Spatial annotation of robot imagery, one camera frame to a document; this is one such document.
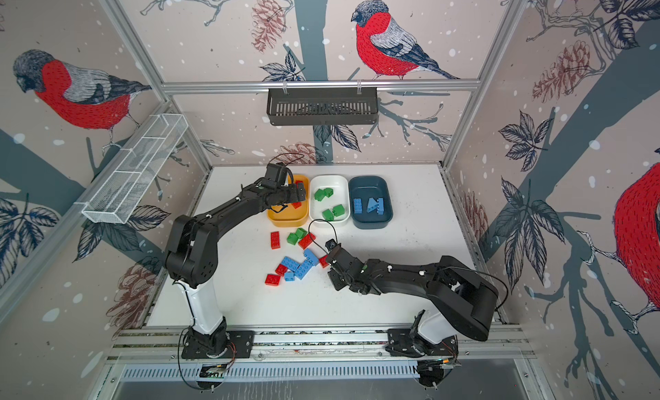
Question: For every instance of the blue long lego brick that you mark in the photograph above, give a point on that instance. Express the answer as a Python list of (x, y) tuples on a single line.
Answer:
[(380, 206)]

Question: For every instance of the green square lego brick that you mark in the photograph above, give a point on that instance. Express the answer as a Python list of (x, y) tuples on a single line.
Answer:
[(328, 215)]

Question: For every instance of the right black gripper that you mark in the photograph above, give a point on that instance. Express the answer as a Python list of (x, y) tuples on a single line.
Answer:
[(337, 281)]

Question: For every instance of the blue lego brick 2x4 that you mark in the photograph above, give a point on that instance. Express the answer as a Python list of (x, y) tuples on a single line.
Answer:
[(357, 206)]

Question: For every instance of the white plastic bin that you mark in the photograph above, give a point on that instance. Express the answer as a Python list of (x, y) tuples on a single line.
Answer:
[(339, 184)]

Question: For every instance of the green small lego brick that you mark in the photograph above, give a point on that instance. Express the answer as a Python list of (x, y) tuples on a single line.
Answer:
[(301, 233)]

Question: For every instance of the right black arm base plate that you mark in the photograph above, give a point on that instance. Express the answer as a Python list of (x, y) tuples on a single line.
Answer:
[(406, 343)]

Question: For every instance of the blue large lego cluster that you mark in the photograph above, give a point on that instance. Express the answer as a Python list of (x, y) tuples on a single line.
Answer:
[(299, 270)]

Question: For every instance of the blue sloped lego brick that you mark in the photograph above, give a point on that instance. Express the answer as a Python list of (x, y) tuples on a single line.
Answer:
[(371, 206)]

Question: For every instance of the white mesh wall shelf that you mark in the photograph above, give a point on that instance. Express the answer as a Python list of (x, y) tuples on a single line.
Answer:
[(124, 189)]

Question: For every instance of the blue upright lego brick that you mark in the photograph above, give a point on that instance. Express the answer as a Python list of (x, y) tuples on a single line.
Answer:
[(311, 257)]

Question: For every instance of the black wire wall basket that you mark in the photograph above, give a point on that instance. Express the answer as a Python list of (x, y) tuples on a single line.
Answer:
[(322, 106)]

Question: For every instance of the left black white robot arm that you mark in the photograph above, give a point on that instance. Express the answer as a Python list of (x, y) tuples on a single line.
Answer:
[(192, 248)]

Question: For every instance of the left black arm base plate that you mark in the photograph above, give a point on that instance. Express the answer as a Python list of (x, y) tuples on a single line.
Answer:
[(222, 344)]

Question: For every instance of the yellow plastic bin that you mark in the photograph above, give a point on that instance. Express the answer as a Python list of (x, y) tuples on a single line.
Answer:
[(292, 216)]

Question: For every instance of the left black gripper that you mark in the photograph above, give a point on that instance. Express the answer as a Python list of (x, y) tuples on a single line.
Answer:
[(294, 196)]

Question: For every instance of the red lego brick 2x4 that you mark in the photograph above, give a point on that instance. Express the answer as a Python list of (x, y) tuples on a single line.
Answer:
[(306, 241)]

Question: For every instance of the red small lego brick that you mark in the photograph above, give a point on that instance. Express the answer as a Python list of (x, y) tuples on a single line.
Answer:
[(281, 270)]

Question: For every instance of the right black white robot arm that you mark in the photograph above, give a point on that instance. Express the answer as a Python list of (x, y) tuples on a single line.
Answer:
[(466, 300)]

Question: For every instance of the red lego brick bottom left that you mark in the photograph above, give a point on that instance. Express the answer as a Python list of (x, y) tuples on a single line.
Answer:
[(273, 280)]

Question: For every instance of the dark teal plastic bin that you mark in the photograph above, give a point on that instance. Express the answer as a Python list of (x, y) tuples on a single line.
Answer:
[(365, 187)]

